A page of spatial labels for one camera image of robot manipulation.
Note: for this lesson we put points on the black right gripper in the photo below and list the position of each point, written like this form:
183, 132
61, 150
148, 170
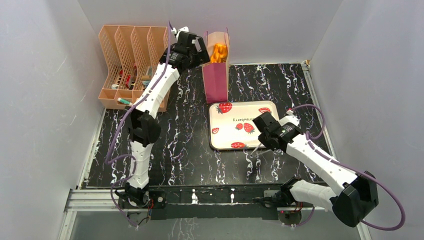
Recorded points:
262, 123

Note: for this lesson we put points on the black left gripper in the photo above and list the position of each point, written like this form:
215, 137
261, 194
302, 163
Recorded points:
203, 55

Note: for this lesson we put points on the orange braided fake bread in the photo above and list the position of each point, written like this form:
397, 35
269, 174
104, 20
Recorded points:
220, 53

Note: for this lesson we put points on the pink paper gift bag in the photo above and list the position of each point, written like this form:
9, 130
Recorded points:
216, 75

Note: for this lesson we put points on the silver metal tongs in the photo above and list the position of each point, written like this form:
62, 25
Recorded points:
260, 150

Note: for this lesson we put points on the strawberry print metal tray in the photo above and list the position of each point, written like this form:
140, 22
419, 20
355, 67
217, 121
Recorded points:
231, 124

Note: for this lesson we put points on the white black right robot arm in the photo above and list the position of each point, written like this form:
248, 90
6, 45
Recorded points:
351, 196

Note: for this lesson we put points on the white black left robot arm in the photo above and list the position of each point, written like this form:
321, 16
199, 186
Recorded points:
144, 129

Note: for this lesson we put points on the peach plastic file organizer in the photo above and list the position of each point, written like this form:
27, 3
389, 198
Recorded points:
132, 54

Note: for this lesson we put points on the green white tube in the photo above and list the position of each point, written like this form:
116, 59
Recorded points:
124, 101

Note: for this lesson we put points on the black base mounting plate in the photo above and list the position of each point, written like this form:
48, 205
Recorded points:
267, 205

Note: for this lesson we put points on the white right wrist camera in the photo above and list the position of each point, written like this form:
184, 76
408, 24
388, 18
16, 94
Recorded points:
289, 117

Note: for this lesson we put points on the aluminium frame rail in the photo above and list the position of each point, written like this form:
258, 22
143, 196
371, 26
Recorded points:
103, 199

